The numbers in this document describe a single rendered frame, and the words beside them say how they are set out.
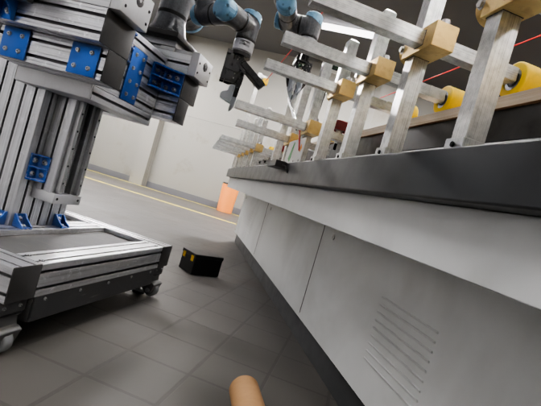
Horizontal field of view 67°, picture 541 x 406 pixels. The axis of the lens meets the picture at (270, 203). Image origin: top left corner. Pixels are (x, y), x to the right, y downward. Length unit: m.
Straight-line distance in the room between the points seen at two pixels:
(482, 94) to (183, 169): 8.29
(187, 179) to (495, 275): 8.33
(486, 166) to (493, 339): 0.38
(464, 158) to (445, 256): 0.15
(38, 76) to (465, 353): 1.35
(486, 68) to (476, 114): 0.07
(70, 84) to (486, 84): 1.11
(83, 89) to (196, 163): 7.42
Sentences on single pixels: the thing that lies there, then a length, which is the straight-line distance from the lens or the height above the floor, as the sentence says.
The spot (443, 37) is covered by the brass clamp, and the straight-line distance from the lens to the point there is 0.91.
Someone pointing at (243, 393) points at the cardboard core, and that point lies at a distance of 1.11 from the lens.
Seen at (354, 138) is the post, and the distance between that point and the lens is 1.14.
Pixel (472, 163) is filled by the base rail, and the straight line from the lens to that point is 0.61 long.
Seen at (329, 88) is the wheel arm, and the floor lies 0.94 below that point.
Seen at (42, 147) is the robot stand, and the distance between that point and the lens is 1.57.
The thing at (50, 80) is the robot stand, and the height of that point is 0.70.
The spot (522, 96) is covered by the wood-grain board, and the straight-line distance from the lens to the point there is 0.98.
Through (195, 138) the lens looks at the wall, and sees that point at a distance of 8.82.
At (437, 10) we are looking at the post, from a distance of 1.01.
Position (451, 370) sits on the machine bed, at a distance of 0.95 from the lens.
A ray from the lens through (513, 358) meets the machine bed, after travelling 0.84.
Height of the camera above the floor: 0.56
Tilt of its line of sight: 1 degrees down
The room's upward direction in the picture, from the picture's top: 16 degrees clockwise
